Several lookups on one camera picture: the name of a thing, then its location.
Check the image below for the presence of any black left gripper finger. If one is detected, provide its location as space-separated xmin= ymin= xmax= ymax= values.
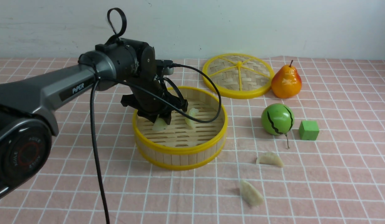
xmin=137 ymin=110 xmax=172 ymax=125
xmin=177 ymin=99 xmax=188 ymax=113

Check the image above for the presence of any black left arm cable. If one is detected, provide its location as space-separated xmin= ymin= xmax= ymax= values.
xmin=90 ymin=8 xmax=222 ymax=224

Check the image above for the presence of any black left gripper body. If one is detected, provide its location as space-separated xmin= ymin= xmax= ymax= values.
xmin=120 ymin=77 xmax=183 ymax=116

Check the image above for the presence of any woven bamboo steamer lid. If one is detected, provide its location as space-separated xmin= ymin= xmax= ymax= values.
xmin=202 ymin=53 xmax=275 ymax=99

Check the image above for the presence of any orange toy pear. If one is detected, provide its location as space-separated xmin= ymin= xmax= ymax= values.
xmin=271 ymin=60 xmax=303 ymax=98

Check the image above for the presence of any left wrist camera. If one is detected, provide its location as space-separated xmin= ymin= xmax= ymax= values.
xmin=156 ymin=59 xmax=174 ymax=77

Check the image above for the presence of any green foam cube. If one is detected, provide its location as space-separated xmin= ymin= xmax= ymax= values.
xmin=299 ymin=120 xmax=320 ymax=141

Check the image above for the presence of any green toy watermelon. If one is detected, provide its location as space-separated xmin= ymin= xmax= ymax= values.
xmin=261 ymin=103 xmax=295 ymax=149

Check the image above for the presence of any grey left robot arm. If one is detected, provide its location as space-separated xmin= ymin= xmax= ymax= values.
xmin=0 ymin=38 xmax=188 ymax=199

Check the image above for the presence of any pale dumpling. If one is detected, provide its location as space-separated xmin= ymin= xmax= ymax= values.
xmin=184 ymin=108 xmax=199 ymax=128
xmin=152 ymin=117 xmax=168 ymax=132
xmin=239 ymin=180 xmax=265 ymax=207
xmin=256 ymin=152 xmax=284 ymax=168

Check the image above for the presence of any bamboo steamer tray yellow rim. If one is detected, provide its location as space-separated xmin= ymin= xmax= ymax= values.
xmin=132 ymin=86 xmax=228 ymax=170

